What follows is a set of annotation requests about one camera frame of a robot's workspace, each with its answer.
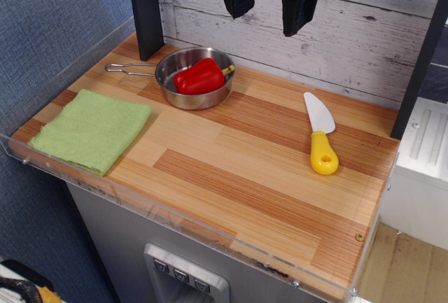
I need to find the red toy bell pepper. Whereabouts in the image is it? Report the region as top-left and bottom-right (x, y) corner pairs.
(174, 58), (235, 95)

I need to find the small steel pan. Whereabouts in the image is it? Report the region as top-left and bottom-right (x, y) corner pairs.
(105, 47), (235, 111)

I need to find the yellow handled toy knife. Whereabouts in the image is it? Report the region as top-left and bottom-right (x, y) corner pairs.
(303, 92), (339, 176)

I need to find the green cloth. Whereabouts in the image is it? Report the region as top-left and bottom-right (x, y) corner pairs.
(28, 89), (152, 176)

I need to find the white toy sink unit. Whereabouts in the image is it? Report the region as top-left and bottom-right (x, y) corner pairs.
(379, 98), (447, 249)

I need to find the clear acrylic table guard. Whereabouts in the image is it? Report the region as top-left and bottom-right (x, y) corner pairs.
(13, 10), (404, 302)

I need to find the grey toy fridge cabinet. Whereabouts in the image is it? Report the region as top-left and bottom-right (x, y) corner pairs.
(68, 184), (321, 302)

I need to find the silver dispenser button panel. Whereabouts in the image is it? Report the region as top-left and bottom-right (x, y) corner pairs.
(143, 243), (230, 302)

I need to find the left dark grey post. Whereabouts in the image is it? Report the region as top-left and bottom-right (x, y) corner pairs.
(131, 0), (165, 61)

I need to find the dark grey post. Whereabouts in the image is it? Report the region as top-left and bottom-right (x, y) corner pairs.
(131, 0), (165, 61)
(390, 0), (447, 140)

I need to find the right dark grey post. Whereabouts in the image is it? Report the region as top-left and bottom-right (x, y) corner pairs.
(390, 0), (447, 140)

